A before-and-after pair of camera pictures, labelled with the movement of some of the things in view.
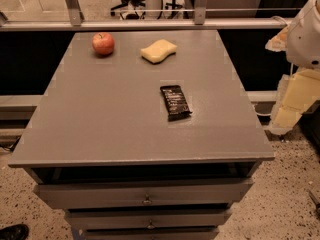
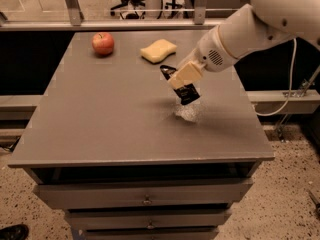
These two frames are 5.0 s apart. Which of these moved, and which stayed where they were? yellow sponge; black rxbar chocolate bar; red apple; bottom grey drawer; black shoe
Moved: black rxbar chocolate bar
Stayed: bottom grey drawer; yellow sponge; black shoe; red apple
